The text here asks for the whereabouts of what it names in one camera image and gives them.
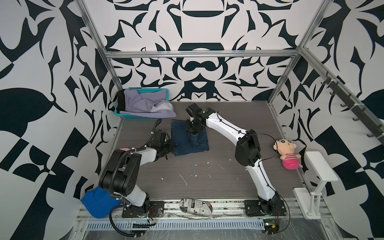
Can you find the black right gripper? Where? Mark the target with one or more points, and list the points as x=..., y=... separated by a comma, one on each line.
x=188, y=129

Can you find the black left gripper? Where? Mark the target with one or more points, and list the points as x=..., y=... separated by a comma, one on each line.
x=171, y=145

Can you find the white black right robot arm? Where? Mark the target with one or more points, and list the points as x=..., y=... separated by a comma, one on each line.
x=247, y=152

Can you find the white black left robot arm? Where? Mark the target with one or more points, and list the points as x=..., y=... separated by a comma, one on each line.
x=119, y=177

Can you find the lilac skirt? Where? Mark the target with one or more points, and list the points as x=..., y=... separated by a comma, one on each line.
x=149, y=105

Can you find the black garment in basket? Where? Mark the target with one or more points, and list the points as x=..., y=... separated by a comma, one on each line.
x=121, y=101

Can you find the newspaper print shoe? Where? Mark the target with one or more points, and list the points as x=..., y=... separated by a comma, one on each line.
x=196, y=207

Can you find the blue cap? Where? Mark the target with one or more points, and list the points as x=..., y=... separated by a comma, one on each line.
x=98, y=202

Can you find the plush doll toy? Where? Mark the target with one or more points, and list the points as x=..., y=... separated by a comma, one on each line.
x=286, y=149

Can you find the green circuit board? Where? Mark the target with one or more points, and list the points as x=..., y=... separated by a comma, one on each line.
x=272, y=227

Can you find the white stand rack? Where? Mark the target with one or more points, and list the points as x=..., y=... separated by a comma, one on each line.
x=309, y=199

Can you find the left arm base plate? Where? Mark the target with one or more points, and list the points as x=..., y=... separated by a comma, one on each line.
x=151, y=209

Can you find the white cable duct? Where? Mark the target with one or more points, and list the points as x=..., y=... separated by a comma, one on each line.
x=185, y=224

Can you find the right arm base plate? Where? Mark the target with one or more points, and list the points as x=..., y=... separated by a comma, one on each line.
x=256, y=208

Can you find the aluminium cage frame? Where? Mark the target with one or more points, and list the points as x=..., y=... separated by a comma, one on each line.
x=239, y=50

